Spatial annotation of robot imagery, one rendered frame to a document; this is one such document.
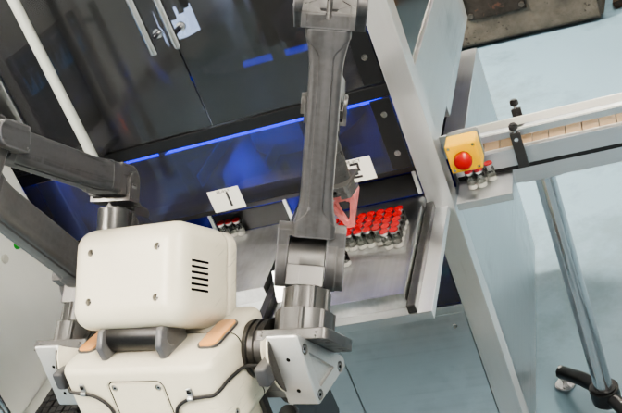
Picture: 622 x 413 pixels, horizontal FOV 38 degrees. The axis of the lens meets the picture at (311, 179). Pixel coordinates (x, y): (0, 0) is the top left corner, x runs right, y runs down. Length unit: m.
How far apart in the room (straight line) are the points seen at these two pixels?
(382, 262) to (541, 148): 0.47
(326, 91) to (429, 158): 0.84
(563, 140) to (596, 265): 1.26
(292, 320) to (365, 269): 0.74
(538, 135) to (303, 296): 1.06
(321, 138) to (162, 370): 0.39
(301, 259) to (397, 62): 0.77
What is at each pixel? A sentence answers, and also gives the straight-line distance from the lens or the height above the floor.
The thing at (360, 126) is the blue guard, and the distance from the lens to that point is 2.07.
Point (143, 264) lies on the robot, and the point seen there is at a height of 1.35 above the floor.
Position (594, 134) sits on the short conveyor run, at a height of 0.92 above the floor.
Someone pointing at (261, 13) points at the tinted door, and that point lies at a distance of 2.02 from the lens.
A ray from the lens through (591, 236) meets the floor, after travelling 3.53.
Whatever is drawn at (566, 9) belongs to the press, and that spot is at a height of 0.12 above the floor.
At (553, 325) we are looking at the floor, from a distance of 3.14.
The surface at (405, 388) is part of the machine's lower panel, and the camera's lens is 2.49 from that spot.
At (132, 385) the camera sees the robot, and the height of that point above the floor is 1.21.
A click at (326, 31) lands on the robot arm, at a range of 1.26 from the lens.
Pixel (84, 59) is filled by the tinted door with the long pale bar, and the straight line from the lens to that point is 2.22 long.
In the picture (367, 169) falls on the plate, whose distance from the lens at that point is 2.11.
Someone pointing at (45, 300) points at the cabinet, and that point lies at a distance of 2.38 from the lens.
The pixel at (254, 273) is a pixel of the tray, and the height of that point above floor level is 0.88.
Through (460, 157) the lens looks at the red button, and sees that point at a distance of 2.04.
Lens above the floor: 1.89
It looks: 24 degrees down
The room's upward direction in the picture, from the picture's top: 22 degrees counter-clockwise
